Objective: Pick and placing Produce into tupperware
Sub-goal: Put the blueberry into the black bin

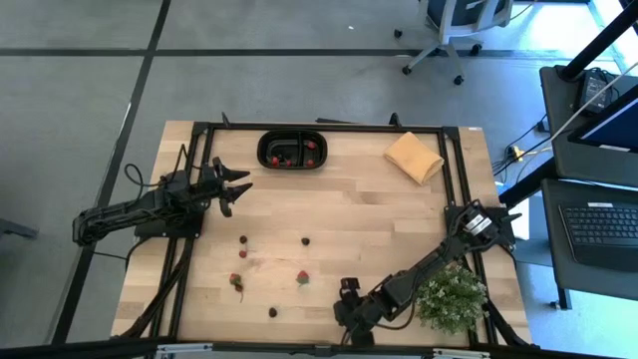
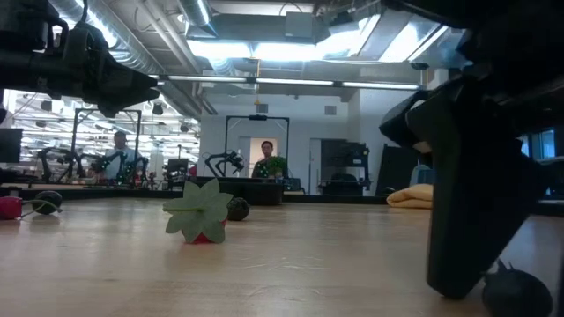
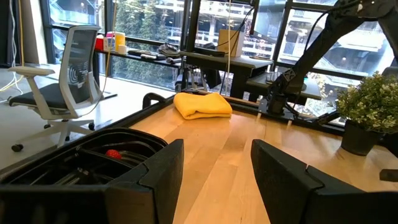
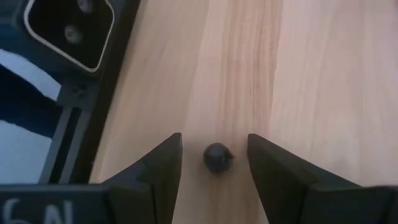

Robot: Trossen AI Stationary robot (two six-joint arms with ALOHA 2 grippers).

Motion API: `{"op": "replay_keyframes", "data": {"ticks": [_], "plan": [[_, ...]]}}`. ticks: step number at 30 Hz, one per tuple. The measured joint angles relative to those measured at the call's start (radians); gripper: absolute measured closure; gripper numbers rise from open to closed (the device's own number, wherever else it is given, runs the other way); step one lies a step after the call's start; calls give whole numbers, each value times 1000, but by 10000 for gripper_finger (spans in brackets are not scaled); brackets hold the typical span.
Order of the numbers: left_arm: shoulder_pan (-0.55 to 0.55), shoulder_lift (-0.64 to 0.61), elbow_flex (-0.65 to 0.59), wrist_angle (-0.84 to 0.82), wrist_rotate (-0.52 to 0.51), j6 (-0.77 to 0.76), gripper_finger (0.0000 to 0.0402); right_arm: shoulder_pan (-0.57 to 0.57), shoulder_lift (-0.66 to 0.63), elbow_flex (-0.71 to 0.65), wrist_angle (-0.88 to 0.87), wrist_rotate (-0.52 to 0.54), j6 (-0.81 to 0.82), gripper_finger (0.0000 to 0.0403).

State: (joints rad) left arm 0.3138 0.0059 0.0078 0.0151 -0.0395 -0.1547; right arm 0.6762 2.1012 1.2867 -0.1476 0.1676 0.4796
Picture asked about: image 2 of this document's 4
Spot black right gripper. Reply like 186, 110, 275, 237
378, 65, 564, 302

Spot small green background plant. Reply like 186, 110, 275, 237
265, 156, 288, 178

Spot dark cherry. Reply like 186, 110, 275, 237
19, 189, 64, 219

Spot red strawberry green leaves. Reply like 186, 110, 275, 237
161, 177, 234, 245

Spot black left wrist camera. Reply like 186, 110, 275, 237
61, 20, 94, 67

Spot black panel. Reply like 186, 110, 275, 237
376, 144, 432, 197

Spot white office chair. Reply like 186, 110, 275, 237
409, 164, 435, 187

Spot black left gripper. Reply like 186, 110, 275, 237
65, 33, 161, 119

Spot yellow folded cloth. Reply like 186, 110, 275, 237
386, 183, 435, 210

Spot black equipment rack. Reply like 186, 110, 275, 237
319, 139, 372, 195

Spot long ceiling light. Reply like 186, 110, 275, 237
160, 73, 423, 92

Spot black station frame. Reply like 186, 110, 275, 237
224, 114, 291, 178
71, 107, 143, 182

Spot red cherry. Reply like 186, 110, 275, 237
0, 195, 24, 221

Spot blackberry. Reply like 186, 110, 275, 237
226, 196, 251, 222

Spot person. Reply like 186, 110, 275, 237
250, 140, 287, 180
103, 130, 137, 181

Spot small dark berry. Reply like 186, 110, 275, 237
482, 259, 554, 317

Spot silver ventilation duct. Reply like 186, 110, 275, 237
47, 0, 208, 116
178, 0, 217, 36

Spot black aluminium table frame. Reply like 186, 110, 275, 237
0, 184, 564, 217

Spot dark background monitor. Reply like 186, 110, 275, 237
0, 127, 24, 165

